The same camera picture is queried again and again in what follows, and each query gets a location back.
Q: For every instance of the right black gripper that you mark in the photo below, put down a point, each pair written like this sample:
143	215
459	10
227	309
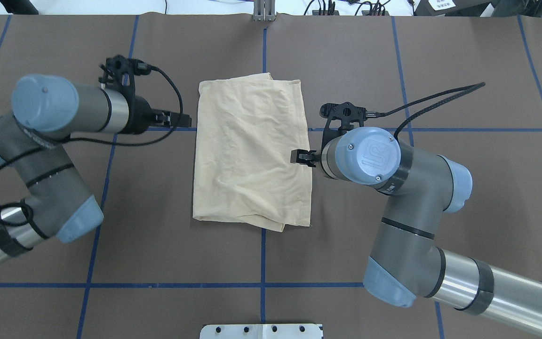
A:
306	157

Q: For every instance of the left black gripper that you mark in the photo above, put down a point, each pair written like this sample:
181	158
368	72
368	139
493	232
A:
141	114

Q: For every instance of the cream long-sleeve printed shirt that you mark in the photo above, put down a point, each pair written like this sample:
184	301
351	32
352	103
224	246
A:
247	128

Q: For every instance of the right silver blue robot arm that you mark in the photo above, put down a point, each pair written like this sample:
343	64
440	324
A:
404	262

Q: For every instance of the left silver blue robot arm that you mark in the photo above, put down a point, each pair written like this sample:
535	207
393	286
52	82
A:
46	111

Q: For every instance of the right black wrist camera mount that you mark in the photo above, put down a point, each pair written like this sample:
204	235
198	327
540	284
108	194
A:
341	118

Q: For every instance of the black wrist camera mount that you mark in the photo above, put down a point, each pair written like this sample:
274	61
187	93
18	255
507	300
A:
119	73
341	118

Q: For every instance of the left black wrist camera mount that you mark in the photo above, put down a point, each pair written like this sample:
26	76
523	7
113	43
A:
119	73

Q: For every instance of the aluminium frame post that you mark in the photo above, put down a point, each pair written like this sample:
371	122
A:
264	10

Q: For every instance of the white camera pedestal post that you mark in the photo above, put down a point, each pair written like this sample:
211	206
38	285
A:
263	331

